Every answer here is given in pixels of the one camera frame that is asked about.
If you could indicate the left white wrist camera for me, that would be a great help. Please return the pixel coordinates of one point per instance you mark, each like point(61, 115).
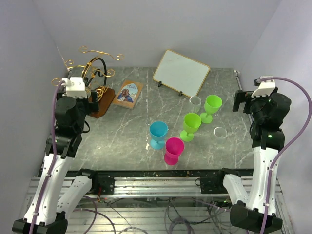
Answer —
point(74, 87)

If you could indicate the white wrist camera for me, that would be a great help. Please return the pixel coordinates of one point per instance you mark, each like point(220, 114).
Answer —
point(74, 87)
point(265, 86)

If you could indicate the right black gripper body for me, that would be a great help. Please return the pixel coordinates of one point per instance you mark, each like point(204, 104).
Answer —
point(249, 102)

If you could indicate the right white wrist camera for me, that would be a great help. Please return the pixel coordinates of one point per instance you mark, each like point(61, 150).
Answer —
point(265, 86)

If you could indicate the gold framed whiteboard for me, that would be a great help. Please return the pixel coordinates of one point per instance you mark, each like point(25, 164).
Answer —
point(181, 73)

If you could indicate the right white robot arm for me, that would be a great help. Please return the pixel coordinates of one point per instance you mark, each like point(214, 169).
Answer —
point(255, 210)

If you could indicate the pink wine glass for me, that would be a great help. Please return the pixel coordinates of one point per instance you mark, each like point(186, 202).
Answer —
point(174, 147)

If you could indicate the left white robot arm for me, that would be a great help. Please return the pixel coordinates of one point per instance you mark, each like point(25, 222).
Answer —
point(50, 209)

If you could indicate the gold wine glass rack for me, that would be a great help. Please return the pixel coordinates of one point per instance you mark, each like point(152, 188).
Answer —
point(95, 74)

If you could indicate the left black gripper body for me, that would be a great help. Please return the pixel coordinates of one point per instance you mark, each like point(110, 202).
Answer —
point(92, 106)

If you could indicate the small illustrated book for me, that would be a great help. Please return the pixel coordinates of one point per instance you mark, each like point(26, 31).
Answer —
point(128, 94)

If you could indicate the clear wine glass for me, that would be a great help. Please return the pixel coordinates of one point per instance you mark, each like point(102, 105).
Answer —
point(220, 132)
point(195, 104)

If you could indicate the green wine glass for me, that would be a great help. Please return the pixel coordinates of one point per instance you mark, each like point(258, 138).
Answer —
point(212, 104)
point(191, 124)

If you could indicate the blue wine glass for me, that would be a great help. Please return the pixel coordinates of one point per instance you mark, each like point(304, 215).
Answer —
point(158, 132)

